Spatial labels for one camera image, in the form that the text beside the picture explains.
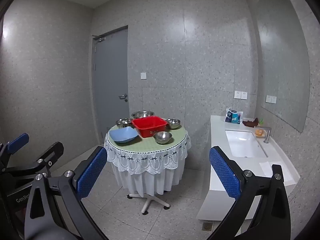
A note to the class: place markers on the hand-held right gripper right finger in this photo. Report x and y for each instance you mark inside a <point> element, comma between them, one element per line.
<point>225,173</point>

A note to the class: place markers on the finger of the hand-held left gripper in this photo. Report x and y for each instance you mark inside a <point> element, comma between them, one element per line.
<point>47,156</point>
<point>17,142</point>

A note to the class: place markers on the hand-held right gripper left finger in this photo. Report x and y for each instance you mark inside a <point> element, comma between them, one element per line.
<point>91,173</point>

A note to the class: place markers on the blue square plate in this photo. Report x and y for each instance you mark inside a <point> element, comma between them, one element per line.
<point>123,135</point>

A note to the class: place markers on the red plastic basin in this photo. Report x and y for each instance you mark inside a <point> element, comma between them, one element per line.
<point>149,127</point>

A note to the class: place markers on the large steel bowl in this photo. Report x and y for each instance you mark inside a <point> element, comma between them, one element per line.
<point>142,114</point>

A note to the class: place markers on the white vanity counter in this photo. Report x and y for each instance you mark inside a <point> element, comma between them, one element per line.
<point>217,140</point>

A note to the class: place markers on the white sink basin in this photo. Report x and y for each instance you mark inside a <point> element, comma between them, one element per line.
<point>243,143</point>

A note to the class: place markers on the orange soap bottle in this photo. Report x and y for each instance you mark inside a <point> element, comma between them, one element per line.
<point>259,131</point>

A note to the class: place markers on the floor drain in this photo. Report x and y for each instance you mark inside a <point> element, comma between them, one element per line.
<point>207,226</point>

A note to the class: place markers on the round table, green cloth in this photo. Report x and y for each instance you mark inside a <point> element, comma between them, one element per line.
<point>147,170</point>

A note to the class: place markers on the brown cloth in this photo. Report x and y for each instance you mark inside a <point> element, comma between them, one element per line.
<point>250,123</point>

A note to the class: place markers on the blue tissue packet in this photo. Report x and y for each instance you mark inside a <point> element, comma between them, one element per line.
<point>233,117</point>

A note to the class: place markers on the metal faucet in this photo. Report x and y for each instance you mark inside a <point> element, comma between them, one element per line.
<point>267,135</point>

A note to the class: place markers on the green table mat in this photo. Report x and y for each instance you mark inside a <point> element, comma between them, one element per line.
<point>146,145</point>

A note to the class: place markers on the white table base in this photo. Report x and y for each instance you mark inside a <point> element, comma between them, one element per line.
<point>147,201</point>

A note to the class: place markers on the grey door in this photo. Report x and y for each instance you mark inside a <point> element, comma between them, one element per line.
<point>110,80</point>

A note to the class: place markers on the door closer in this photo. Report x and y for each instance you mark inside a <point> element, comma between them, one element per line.
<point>98,38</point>

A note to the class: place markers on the white wall socket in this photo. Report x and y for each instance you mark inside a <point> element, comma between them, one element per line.
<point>243,95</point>
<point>237,94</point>

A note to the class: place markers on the white light switch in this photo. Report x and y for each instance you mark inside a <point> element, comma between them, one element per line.
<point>143,76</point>

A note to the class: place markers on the wall mirror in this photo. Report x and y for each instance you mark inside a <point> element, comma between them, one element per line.
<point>282,67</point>

